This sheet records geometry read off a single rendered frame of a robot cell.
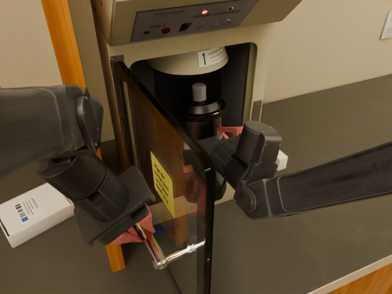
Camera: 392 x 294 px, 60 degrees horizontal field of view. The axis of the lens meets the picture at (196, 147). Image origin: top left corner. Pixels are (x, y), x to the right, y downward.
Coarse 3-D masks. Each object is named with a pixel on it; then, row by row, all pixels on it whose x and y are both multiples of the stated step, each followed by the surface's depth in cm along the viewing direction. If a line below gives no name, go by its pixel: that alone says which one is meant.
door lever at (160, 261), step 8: (136, 224) 51; (144, 232) 50; (144, 240) 49; (152, 240) 48; (152, 248) 47; (160, 248) 48; (184, 248) 48; (152, 256) 47; (160, 256) 46; (168, 256) 47; (176, 256) 47; (184, 256) 48; (160, 264) 46
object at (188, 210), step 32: (128, 96) 53; (128, 128) 60; (160, 128) 43; (160, 160) 47; (192, 160) 36; (192, 192) 39; (160, 224) 59; (192, 224) 43; (192, 256) 47; (192, 288) 52
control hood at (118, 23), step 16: (112, 0) 41; (128, 0) 42; (144, 0) 42; (160, 0) 44; (176, 0) 45; (192, 0) 46; (208, 0) 47; (224, 0) 48; (272, 0) 53; (288, 0) 55; (112, 16) 45; (128, 16) 45; (256, 16) 57; (272, 16) 59; (112, 32) 49; (128, 32) 50
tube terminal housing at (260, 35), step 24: (96, 0) 53; (96, 24) 60; (264, 24) 65; (120, 48) 56; (144, 48) 58; (168, 48) 59; (192, 48) 61; (264, 48) 68; (264, 72) 71; (120, 144) 71; (120, 168) 83
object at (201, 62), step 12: (216, 48) 68; (156, 60) 68; (168, 60) 66; (180, 60) 66; (192, 60) 66; (204, 60) 66; (216, 60) 68; (168, 72) 67; (180, 72) 66; (192, 72) 66; (204, 72) 67
